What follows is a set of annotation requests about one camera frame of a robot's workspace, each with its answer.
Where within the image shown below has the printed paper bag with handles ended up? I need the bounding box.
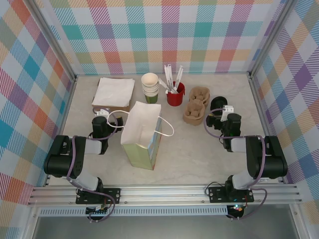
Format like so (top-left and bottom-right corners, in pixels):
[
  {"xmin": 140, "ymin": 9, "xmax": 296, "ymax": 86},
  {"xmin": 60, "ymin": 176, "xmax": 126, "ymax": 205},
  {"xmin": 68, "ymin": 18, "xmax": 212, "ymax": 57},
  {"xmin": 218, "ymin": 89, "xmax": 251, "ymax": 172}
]
[{"xmin": 107, "ymin": 101, "xmax": 174, "ymax": 171}]

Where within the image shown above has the brown cardboard box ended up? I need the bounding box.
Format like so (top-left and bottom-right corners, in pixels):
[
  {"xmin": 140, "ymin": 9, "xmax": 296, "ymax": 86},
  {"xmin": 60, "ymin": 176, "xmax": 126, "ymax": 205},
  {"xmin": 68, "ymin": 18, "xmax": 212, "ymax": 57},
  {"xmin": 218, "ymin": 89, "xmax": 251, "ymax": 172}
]
[{"xmin": 92, "ymin": 104, "xmax": 132, "ymax": 113}]

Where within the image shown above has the white napkin stack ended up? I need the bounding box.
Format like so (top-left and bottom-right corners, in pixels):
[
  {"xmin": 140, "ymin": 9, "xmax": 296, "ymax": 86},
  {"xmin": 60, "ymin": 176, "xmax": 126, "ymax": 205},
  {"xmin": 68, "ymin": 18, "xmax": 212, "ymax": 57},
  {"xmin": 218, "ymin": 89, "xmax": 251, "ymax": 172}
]
[{"xmin": 91, "ymin": 77, "xmax": 136, "ymax": 107}]

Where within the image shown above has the red plastic cup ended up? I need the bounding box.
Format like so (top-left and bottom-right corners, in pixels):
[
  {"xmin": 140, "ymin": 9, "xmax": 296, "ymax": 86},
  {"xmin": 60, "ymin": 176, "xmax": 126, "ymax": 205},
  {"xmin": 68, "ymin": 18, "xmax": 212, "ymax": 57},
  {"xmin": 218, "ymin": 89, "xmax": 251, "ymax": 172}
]
[{"xmin": 166, "ymin": 81, "xmax": 186, "ymax": 107}]

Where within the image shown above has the small black control board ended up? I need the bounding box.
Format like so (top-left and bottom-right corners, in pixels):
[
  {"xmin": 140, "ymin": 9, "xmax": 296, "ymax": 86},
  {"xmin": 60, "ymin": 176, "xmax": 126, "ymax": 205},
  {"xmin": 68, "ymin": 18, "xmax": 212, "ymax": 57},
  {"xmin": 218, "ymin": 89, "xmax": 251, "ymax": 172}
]
[{"xmin": 86, "ymin": 204, "xmax": 112, "ymax": 215}]

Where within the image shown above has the control board with lights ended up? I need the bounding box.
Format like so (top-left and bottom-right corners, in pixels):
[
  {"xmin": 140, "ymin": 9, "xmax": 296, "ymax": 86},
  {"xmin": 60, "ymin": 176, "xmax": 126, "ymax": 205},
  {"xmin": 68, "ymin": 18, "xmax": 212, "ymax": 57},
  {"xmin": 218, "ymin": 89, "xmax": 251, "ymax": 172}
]
[{"xmin": 227, "ymin": 204, "xmax": 244, "ymax": 218}]

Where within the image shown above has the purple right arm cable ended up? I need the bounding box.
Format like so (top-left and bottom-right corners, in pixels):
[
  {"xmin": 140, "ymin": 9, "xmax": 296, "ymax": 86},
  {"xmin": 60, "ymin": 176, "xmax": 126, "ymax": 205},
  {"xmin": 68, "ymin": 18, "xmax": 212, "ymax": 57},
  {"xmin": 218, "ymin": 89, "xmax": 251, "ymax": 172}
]
[{"xmin": 203, "ymin": 107, "xmax": 269, "ymax": 222}]

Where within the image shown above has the aluminium table side rail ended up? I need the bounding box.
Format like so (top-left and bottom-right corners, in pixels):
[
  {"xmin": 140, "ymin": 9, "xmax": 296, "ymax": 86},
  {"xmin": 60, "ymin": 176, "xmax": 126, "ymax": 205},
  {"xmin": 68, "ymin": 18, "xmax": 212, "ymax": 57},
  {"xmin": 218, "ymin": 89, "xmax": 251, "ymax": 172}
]
[
  {"xmin": 42, "ymin": 76, "xmax": 77, "ymax": 187},
  {"xmin": 249, "ymin": 73, "xmax": 286, "ymax": 185}
]

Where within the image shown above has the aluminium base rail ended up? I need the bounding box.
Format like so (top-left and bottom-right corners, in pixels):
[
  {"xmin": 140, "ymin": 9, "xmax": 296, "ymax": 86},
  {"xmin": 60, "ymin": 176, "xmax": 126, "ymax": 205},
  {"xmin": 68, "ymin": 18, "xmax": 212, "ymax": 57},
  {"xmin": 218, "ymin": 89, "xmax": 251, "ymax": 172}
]
[{"xmin": 27, "ymin": 183, "xmax": 303, "ymax": 207}]

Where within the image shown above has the aluminium frame post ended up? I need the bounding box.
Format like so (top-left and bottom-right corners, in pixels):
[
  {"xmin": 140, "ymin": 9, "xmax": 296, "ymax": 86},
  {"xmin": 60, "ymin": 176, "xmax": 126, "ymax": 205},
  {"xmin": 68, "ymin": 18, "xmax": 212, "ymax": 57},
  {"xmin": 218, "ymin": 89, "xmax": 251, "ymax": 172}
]
[
  {"xmin": 248, "ymin": 0, "xmax": 298, "ymax": 78},
  {"xmin": 31, "ymin": 0, "xmax": 77, "ymax": 84}
]

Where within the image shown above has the slotted grey cable duct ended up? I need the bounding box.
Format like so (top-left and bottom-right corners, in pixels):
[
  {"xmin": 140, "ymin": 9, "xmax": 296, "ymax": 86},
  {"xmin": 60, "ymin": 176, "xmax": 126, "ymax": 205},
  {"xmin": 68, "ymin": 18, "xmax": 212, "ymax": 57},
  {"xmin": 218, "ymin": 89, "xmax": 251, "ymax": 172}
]
[{"xmin": 39, "ymin": 208, "xmax": 229, "ymax": 217}]

